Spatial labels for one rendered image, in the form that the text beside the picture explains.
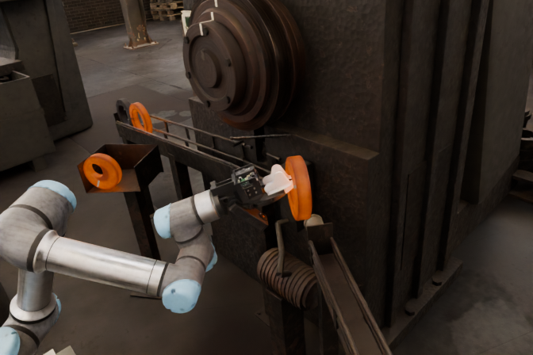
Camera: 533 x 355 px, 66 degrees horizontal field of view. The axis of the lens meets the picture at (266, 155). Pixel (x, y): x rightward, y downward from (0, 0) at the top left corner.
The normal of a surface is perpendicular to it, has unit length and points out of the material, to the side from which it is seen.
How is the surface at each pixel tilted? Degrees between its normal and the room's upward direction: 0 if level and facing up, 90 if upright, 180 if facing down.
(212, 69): 90
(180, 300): 90
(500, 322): 0
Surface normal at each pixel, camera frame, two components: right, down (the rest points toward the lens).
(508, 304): -0.09, -0.89
